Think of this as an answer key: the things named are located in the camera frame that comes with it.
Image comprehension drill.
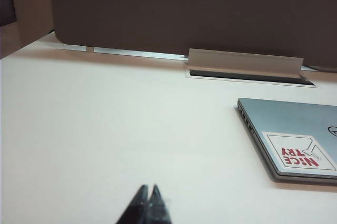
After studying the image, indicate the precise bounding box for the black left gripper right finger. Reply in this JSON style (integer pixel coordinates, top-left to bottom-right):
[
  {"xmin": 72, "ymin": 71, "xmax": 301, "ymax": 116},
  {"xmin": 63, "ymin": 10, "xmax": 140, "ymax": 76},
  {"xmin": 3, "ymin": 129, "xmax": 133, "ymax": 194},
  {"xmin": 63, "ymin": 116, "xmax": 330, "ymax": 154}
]
[{"xmin": 148, "ymin": 184, "xmax": 173, "ymax": 224}]

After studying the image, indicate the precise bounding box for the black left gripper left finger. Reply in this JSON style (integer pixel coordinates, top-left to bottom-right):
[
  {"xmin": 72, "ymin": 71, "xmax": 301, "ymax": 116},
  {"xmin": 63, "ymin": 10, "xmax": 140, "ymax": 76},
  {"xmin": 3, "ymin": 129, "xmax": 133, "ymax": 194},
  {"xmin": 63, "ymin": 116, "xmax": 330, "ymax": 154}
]
[{"xmin": 115, "ymin": 184, "xmax": 150, "ymax": 224}]

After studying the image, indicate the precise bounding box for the silver Dell laptop with sticker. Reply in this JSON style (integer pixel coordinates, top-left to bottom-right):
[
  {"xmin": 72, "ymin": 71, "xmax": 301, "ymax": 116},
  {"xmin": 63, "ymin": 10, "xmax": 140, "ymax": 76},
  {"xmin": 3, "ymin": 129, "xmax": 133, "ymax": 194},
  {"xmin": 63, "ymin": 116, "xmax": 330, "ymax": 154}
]
[{"xmin": 236, "ymin": 97, "xmax": 337, "ymax": 183}]

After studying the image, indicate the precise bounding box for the grey-brown desk divider panel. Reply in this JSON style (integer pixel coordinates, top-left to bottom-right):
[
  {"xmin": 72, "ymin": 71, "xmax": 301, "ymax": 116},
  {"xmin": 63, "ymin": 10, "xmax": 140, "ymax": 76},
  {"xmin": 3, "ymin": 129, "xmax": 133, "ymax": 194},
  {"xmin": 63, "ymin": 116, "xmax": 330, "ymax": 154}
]
[{"xmin": 48, "ymin": 0, "xmax": 337, "ymax": 74}]

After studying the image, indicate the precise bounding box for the white cable tray flap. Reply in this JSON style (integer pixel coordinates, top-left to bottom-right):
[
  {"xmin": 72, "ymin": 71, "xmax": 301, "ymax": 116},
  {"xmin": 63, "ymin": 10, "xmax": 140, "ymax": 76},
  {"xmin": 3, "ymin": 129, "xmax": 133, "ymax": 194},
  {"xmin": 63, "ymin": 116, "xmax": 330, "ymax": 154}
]
[{"xmin": 187, "ymin": 48, "xmax": 304, "ymax": 80}]

